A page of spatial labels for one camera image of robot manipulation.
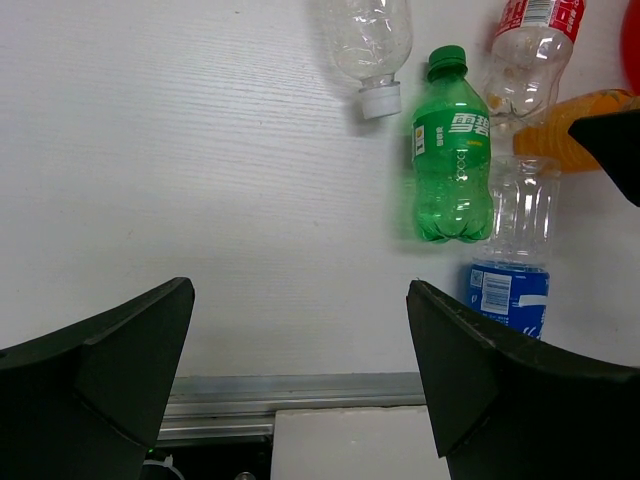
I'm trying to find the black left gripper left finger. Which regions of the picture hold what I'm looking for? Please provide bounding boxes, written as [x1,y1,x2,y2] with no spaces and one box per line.
[1,277,195,479]

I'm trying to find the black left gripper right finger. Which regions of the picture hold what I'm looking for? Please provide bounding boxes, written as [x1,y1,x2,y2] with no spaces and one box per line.
[406,280,639,479]

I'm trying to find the clear bottle blue label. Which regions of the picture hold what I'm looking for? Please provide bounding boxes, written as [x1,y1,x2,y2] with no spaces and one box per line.
[466,155,561,338]

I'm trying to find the green Sprite bottle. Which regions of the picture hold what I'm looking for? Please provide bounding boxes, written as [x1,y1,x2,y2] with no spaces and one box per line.
[411,45,494,243]

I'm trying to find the orange soda bottle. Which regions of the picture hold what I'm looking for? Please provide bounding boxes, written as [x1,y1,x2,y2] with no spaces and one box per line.
[513,89,639,173]

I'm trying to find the aluminium table edge rail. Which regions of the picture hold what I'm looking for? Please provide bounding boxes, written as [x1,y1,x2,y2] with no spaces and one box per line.
[158,372,425,443]

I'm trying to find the red mesh plastic bin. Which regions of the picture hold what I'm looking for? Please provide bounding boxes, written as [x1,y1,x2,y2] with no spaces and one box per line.
[620,0,640,96]

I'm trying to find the clear bottle red label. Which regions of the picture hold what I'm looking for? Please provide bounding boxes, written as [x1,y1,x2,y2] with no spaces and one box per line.
[483,0,587,135]

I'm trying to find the clear bottle white cap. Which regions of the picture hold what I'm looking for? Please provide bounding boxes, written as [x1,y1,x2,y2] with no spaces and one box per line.
[311,0,413,120]

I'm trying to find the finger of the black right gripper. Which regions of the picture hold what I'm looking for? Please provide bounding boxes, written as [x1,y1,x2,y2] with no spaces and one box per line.
[568,109,640,207]

